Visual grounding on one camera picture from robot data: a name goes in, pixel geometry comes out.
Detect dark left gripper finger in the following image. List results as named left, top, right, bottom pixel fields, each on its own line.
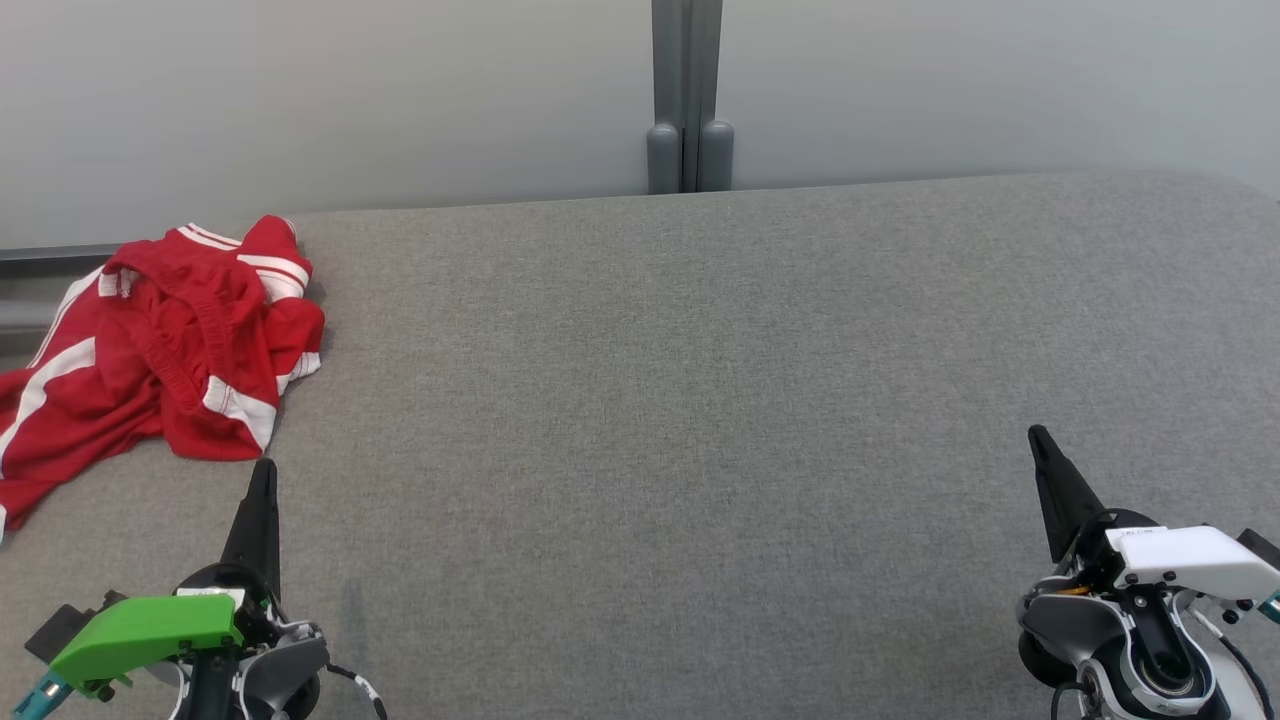
left=220, top=458, right=283, bottom=601

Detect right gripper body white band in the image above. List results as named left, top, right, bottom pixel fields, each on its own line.
left=1075, top=508, right=1280, bottom=601

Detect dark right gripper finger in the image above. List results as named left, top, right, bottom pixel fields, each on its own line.
left=1028, top=425, right=1107, bottom=566

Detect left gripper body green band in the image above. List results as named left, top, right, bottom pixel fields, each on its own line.
left=50, top=563, right=281, bottom=693

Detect red shirt with white sleeves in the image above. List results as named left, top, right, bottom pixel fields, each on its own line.
left=160, top=215, right=327, bottom=463

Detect red shorts with white stripes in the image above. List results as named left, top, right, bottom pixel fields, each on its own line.
left=0, top=240, right=263, bottom=546

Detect grey fabric sofa seat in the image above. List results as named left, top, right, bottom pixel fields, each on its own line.
left=0, top=170, right=1280, bottom=720

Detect teal left camera connector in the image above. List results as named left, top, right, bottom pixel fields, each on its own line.
left=10, top=672, right=73, bottom=720

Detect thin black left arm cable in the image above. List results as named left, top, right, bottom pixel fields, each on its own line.
left=325, top=662, right=388, bottom=720

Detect grey partition post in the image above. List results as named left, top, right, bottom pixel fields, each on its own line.
left=646, top=0, right=735, bottom=195

